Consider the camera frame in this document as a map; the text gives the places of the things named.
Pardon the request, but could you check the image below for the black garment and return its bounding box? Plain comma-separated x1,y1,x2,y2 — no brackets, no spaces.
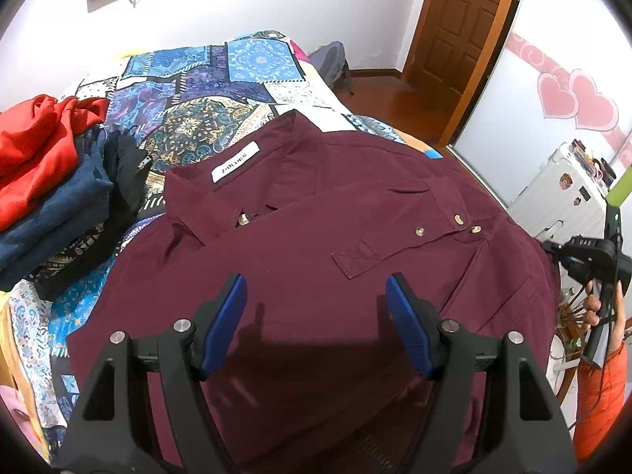
103,128,154,218

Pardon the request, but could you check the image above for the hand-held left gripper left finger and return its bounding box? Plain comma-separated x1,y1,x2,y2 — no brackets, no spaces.
52,273,248,474

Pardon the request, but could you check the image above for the dark patterned garment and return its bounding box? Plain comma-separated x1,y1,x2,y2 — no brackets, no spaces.
34,222,126,302

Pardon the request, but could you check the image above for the white ribbed suitcase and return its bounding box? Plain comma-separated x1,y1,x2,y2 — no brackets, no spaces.
508,141,613,252

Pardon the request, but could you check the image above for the navy blue garment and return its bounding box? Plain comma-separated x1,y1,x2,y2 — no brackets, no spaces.
0,126,117,292

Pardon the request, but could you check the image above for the blue patchwork bed cover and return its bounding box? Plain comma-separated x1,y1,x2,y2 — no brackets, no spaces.
0,30,435,455

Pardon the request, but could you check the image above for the red garment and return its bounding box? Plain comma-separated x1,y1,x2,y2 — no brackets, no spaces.
0,96,110,230

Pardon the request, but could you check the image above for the light green object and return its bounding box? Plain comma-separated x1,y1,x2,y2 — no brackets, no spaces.
607,165,632,208

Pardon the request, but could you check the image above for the maroon button shirt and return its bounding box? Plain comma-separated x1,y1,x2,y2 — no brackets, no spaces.
66,109,561,474

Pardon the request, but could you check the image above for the person's right hand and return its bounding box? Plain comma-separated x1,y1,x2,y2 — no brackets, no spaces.
583,286,632,355

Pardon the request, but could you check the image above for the sliding door with pink hearts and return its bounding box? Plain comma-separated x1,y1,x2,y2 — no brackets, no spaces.
447,0,632,208

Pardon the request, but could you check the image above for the brown wooden door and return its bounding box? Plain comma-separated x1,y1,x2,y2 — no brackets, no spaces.
402,0,524,146

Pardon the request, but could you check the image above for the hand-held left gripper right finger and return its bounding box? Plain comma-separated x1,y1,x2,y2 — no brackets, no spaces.
385,273,578,474

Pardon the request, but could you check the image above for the person's right forearm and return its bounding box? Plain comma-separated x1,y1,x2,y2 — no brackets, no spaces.
573,338,632,470

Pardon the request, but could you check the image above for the grey purple backpack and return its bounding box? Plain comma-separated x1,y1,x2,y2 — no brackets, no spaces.
308,40,354,94

